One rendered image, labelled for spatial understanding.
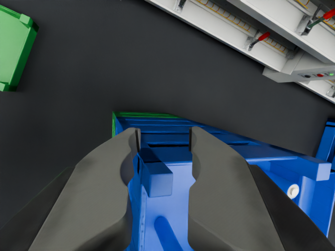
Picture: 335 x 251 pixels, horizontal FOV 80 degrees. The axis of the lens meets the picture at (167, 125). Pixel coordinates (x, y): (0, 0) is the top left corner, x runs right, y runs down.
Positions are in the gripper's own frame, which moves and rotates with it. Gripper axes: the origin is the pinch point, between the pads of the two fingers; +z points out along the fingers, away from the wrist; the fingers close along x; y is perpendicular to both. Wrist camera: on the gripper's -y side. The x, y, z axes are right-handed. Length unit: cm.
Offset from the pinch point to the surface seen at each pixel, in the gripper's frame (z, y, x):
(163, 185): 0.7, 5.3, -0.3
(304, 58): 60, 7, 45
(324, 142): 74, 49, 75
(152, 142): 11.0, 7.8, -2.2
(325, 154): 70, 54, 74
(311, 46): 46, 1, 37
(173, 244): 1.3, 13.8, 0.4
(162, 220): 5.0, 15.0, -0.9
